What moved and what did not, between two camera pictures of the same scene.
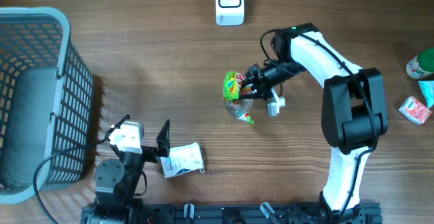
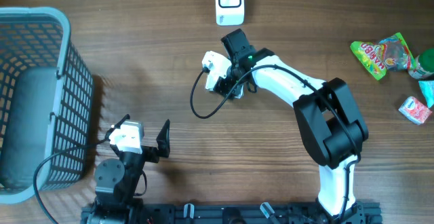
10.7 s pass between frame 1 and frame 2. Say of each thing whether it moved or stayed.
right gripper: moved
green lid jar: stayed
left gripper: stayed
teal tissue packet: stayed
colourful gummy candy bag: moved
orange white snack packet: stayed
